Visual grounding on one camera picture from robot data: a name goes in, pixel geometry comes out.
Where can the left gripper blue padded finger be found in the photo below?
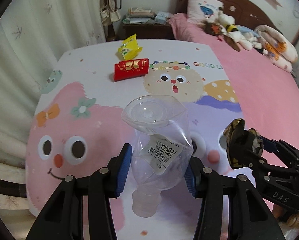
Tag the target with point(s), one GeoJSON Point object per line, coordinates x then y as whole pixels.
{"type": "Point", "coordinates": [62, 215]}
{"type": "Point", "coordinates": [249, 215]}

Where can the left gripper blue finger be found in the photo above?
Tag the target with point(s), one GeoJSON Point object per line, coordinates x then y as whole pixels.
{"type": "Point", "coordinates": [270, 145]}

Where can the black gold wrapper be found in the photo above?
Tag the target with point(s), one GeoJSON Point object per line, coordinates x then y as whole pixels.
{"type": "Point", "coordinates": [242, 144]}

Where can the clear plastic bottle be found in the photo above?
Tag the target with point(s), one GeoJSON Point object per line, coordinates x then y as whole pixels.
{"type": "Point", "coordinates": [162, 151]}

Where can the red envelope packet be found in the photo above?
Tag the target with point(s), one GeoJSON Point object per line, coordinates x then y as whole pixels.
{"type": "Point", "coordinates": [131, 69]}

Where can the yellow snack wrapper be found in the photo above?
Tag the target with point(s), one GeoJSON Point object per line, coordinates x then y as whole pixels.
{"type": "Point", "coordinates": [129, 48]}

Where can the pink bed sheet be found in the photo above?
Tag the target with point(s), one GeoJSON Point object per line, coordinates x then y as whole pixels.
{"type": "Point", "coordinates": [268, 95]}

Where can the folded cartoon quilt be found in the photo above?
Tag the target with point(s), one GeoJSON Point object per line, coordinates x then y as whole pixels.
{"type": "Point", "coordinates": [280, 50]}

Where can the cartoon printed tablecloth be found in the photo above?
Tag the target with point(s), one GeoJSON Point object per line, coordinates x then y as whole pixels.
{"type": "Point", "coordinates": [81, 117]}

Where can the plush toy pile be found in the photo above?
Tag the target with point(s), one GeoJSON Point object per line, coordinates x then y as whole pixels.
{"type": "Point", "coordinates": [236, 36]}

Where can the dark wooden headboard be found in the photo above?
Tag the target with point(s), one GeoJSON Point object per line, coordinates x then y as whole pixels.
{"type": "Point", "coordinates": [245, 12]}

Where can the white cartoon pillow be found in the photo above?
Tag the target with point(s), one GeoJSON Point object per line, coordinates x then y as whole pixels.
{"type": "Point", "coordinates": [203, 11]}

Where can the dark wooden nightstand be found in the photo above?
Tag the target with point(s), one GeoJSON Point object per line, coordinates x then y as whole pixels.
{"type": "Point", "coordinates": [149, 31]}

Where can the stack of books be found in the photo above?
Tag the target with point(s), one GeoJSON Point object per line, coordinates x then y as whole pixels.
{"type": "Point", "coordinates": [138, 16]}

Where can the cream floral curtain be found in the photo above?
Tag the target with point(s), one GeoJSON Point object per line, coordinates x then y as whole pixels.
{"type": "Point", "coordinates": [34, 34]}

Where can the hanging bags on rack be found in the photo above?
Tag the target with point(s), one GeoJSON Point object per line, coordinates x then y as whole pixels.
{"type": "Point", "coordinates": [110, 13]}

